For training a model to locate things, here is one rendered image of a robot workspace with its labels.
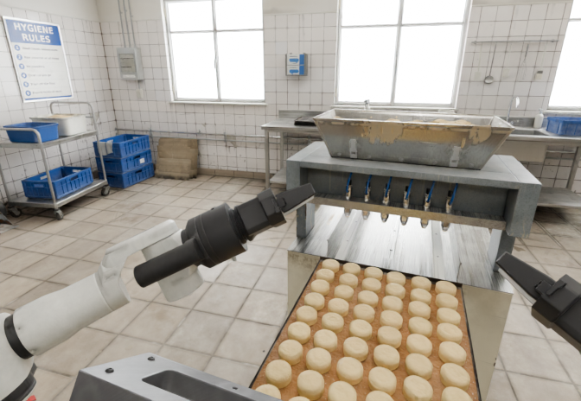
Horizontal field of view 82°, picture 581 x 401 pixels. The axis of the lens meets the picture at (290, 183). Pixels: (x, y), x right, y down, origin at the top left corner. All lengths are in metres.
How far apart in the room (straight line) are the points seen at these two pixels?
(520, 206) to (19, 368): 1.09
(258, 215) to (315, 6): 3.98
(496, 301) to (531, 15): 3.64
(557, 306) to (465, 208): 0.72
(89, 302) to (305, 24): 4.08
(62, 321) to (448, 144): 0.97
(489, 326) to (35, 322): 1.16
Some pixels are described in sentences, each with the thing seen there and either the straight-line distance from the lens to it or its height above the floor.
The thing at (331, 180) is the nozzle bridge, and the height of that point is 1.10.
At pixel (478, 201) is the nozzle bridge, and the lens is 1.17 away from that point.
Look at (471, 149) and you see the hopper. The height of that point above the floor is 1.25.
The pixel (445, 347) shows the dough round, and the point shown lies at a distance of 0.83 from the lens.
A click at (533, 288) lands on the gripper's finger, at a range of 0.52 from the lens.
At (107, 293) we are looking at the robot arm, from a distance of 0.57.
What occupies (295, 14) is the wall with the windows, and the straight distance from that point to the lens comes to 4.43.
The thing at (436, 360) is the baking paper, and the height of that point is 0.90.
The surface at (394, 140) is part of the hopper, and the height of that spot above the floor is 1.26.
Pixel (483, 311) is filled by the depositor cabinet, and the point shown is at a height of 0.76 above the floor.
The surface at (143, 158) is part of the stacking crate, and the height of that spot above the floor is 0.31.
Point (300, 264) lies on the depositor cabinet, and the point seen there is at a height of 0.79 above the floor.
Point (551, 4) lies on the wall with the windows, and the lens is 4.57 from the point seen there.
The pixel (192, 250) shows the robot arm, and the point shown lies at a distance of 0.51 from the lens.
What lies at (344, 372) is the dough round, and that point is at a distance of 0.73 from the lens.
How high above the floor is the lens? 1.46
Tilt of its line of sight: 19 degrees down
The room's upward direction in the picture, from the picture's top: straight up
